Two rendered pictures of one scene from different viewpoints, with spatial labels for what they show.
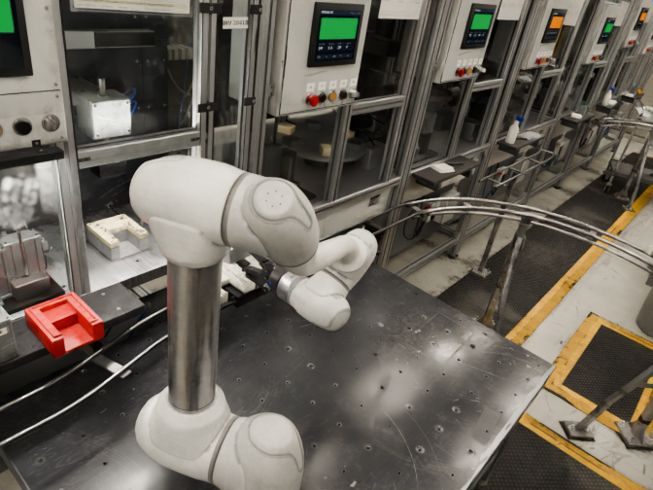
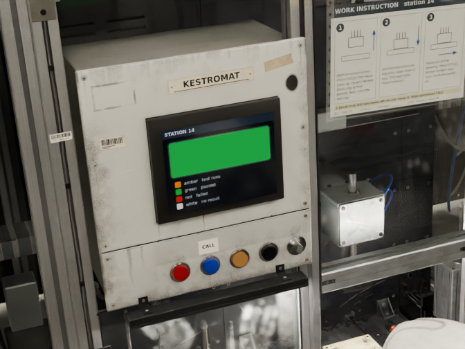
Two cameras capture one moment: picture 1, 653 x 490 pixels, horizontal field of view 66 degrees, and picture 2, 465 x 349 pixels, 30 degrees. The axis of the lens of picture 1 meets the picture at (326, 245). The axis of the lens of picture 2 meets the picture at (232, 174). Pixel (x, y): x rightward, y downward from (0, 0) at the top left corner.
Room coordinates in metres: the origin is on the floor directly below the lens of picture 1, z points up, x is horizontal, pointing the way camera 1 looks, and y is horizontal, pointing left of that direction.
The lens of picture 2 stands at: (-0.25, -0.10, 2.20)
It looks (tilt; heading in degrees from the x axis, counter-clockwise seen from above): 22 degrees down; 34
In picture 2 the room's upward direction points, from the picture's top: 4 degrees counter-clockwise
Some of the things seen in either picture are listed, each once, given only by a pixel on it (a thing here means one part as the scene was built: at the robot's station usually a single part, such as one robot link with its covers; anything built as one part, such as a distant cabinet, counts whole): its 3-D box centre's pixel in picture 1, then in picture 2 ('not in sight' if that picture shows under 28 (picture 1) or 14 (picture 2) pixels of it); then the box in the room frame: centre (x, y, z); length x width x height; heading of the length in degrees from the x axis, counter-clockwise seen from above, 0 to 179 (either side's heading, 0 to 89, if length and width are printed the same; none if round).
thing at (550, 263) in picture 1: (598, 210); not in sight; (4.76, -2.62, 0.01); 5.85 x 0.59 x 0.01; 144
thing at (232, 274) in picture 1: (249, 277); not in sight; (1.43, 0.25, 0.84); 0.36 x 0.14 x 0.10; 144
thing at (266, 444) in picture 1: (264, 460); not in sight; (0.73, 0.05, 0.85); 0.18 x 0.16 x 0.22; 78
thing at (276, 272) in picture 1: (275, 275); not in sight; (1.20, 0.13, 1.03); 0.09 x 0.07 x 0.08; 54
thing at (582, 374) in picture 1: (613, 368); not in sight; (2.32, -1.77, 0.01); 1.00 x 0.55 x 0.01; 144
